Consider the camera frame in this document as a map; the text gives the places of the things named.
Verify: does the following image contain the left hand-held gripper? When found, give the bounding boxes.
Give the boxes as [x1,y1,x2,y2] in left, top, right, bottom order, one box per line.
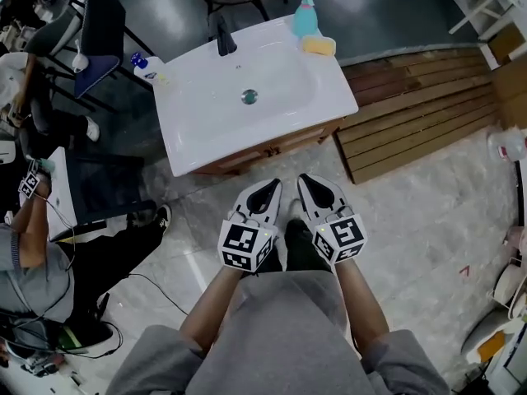
[217,178,283,274]

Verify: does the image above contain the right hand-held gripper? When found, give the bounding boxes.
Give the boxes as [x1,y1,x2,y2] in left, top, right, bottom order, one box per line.
[296,173,368,266]

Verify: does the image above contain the person's left forearm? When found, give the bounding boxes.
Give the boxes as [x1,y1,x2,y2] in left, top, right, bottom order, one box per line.
[179,263,244,353]

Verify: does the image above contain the person's right forearm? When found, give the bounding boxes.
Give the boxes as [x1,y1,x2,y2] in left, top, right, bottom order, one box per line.
[335,259,390,351]

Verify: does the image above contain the wooden vanity cabinet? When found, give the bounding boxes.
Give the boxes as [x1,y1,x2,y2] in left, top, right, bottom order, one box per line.
[191,117,345,177]

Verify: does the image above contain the person's right shoe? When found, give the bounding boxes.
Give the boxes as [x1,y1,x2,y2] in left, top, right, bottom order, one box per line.
[287,198,308,222]

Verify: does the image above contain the person's black trousers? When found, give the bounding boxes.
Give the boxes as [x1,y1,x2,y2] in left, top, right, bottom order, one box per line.
[253,219,333,277]

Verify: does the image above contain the white sink basin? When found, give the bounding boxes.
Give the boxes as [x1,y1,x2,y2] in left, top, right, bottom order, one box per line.
[152,14,360,179]

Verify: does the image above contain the wooden slatted platform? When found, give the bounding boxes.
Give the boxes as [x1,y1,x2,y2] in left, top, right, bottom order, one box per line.
[332,46,501,185]

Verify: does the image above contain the person's grey sweatshirt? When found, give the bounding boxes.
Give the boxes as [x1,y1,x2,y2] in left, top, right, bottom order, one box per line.
[105,269,452,395]

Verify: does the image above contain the yellow sponge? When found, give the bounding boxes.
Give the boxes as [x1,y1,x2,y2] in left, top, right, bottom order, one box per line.
[301,35,337,57]

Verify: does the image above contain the black faucet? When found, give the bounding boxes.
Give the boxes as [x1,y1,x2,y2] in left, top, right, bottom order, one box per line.
[216,14,239,57]

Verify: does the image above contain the white blue-capped soap bottle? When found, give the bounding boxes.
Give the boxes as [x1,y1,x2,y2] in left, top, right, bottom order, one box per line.
[130,51,170,88]

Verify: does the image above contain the teal spray bottle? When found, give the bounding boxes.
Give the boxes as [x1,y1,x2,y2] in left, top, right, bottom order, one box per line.
[291,0,321,40]

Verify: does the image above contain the clear red-capped plastic jug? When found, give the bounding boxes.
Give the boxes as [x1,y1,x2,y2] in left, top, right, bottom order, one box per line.
[487,126,527,162]

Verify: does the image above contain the pink container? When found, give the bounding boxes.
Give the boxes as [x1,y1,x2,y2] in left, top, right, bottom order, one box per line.
[504,225,527,263]

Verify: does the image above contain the grey white seat cushion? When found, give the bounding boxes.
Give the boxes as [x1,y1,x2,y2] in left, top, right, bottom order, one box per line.
[459,306,527,364]

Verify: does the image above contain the large cardboard sheet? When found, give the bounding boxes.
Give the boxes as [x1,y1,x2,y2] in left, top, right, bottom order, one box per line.
[492,51,527,131]

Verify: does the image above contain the orange packet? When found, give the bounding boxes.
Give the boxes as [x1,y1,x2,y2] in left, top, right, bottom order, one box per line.
[477,330,506,364]

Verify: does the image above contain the small white bag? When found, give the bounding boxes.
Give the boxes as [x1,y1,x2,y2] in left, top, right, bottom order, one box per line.
[72,39,90,73]

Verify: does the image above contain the small cardboard sheet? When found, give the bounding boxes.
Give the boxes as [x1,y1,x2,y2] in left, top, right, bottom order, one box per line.
[487,22,526,63]

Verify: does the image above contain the dark blue chair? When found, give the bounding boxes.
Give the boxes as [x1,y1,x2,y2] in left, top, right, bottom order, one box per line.
[73,0,156,113]

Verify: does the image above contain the black green equipment pack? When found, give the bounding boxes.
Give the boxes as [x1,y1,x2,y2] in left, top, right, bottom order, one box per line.
[0,314,114,372]

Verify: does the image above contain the grey chair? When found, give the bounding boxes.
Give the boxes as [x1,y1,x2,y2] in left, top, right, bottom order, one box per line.
[24,0,83,98]

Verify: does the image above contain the black floor cable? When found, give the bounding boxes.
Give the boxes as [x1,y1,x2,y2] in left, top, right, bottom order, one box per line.
[123,272,190,316]

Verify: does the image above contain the white round wire rack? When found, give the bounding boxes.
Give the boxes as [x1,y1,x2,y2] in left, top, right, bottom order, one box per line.
[492,257,527,320]

